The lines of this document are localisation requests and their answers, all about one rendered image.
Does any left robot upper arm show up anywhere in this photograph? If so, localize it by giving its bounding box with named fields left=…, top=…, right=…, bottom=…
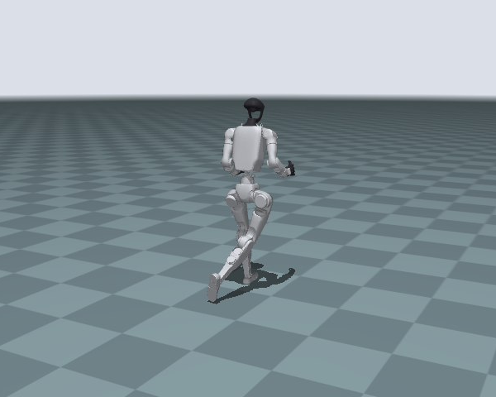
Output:
left=222, top=128, right=235, bottom=168

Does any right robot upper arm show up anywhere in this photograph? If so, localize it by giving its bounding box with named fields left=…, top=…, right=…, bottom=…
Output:
left=262, top=128, right=278, bottom=169

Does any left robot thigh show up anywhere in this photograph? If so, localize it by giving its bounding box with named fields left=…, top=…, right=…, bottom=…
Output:
left=226, top=189, right=249, bottom=238

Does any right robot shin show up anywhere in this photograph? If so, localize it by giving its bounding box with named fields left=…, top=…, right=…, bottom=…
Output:
left=219, top=240, right=254, bottom=285

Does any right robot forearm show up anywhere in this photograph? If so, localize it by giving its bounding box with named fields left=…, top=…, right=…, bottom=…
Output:
left=274, top=157, right=291, bottom=177

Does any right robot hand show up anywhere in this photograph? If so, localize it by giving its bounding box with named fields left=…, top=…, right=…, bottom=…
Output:
left=285, top=160, right=295, bottom=176

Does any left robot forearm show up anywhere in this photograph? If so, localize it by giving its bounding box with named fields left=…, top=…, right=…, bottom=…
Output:
left=223, top=164, right=240, bottom=176

